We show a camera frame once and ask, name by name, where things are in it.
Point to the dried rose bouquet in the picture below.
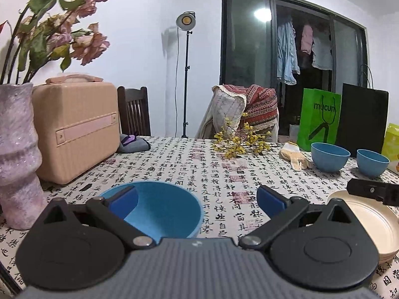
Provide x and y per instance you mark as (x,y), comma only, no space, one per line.
(90,42)

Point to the pink suitcase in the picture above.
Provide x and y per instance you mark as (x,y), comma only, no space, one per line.
(78,106)

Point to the yellow flower branch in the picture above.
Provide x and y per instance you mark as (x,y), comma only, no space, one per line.
(232,151)

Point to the hanging blue shirt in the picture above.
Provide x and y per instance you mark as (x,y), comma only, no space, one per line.
(286,53)

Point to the hanging pink garment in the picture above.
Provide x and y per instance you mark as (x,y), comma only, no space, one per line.
(307,40)

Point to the black paper bag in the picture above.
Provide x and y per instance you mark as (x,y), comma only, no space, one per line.
(361,118)

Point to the green paper bag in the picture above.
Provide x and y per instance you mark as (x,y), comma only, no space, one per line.
(308,121)

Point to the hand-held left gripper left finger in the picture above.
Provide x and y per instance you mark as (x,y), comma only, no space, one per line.
(123,202)

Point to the studio light on black stand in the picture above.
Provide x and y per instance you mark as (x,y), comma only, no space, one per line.
(186,21)

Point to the blue bowl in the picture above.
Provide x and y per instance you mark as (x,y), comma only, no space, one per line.
(330,158)
(168,211)
(372,165)

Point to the yellow green snack box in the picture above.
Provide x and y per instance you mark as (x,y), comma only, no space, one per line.
(392,143)

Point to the white yellow dotted glove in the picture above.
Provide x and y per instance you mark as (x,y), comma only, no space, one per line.
(294,155)

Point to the dark wooden chair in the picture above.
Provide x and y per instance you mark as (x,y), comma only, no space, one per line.
(132,92)

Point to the white plant pot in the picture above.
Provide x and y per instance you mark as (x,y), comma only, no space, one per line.
(294,130)

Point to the grey purple pouch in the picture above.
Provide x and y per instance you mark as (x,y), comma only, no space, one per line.
(137,146)

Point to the pale purple vase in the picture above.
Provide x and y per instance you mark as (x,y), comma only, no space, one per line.
(18,149)

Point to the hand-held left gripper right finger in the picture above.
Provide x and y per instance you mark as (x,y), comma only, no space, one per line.
(269,201)

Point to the dark framed sliding glass door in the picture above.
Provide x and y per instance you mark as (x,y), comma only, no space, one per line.
(246,43)

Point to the hanging white garment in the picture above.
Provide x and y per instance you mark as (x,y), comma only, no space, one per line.
(322,53)

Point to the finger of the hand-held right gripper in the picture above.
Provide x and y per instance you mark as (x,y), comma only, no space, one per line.
(367,190)

